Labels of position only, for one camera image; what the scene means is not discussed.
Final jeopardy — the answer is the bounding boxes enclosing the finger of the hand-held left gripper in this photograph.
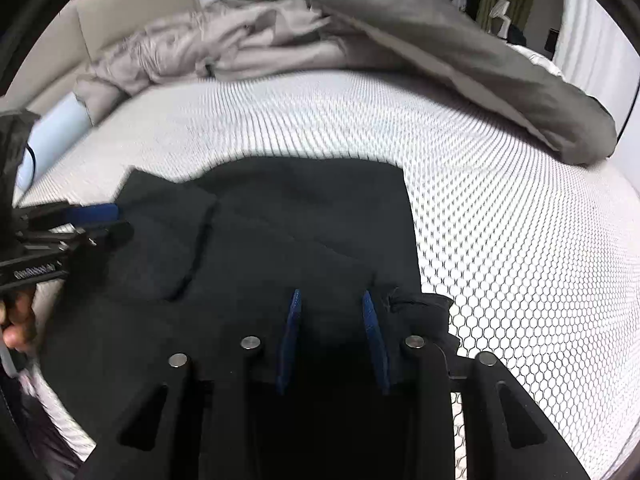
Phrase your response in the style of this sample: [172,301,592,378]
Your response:
[20,220,135,263]
[17,201,120,231]

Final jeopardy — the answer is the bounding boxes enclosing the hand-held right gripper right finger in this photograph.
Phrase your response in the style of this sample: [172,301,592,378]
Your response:
[361,290,593,480]

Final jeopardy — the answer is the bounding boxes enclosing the light blue bolster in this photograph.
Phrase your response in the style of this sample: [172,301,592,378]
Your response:
[15,97,93,191]

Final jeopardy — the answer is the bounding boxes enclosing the light grey crumpled blanket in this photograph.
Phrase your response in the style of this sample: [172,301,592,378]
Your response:
[75,0,401,126]

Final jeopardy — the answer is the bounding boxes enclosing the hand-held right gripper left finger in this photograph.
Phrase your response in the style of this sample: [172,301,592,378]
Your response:
[75,289,303,480]

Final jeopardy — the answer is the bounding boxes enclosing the white bedding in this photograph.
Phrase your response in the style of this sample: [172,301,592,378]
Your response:
[510,42,568,81]

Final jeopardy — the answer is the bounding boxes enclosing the white quilted mattress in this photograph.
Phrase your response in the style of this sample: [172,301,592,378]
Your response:
[10,67,640,480]

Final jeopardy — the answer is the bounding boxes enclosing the beige headboard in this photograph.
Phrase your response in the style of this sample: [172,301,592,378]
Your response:
[0,0,206,111]

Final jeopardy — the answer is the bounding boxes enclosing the person's left hand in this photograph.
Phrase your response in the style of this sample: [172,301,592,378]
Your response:
[0,290,38,353]

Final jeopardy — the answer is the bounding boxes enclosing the black cable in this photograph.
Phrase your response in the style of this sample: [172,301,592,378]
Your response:
[21,144,37,190]

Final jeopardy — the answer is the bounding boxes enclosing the black pants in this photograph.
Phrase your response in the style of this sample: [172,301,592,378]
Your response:
[37,155,461,480]

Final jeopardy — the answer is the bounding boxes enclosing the white curtain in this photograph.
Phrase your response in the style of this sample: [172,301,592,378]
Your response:
[552,0,640,136]

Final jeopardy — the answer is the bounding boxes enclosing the dark grey duvet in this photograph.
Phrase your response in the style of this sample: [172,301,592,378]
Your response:
[272,0,618,166]

